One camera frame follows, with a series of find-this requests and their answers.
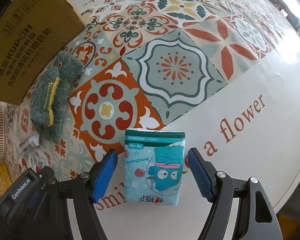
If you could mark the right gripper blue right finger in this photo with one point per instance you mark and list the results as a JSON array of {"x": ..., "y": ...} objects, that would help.
[{"x": 255, "y": 219}]

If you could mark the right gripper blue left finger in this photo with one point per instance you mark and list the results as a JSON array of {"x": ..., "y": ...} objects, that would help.
[{"x": 51, "y": 216}]

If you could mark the teal tissue pack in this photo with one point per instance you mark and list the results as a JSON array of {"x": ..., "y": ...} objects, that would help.
[{"x": 153, "y": 166}]

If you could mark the yellow woven tissue box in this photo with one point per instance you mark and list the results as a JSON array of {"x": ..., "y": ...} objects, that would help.
[{"x": 5, "y": 179}]

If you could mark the dark green plush toy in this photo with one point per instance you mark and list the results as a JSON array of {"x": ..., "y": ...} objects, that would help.
[{"x": 48, "y": 101}]

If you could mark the patterned tablecloth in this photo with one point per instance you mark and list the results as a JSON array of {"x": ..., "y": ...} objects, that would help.
[{"x": 225, "y": 72}]

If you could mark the brown cardboard box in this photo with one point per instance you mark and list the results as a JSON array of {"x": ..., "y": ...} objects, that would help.
[{"x": 32, "y": 32}]

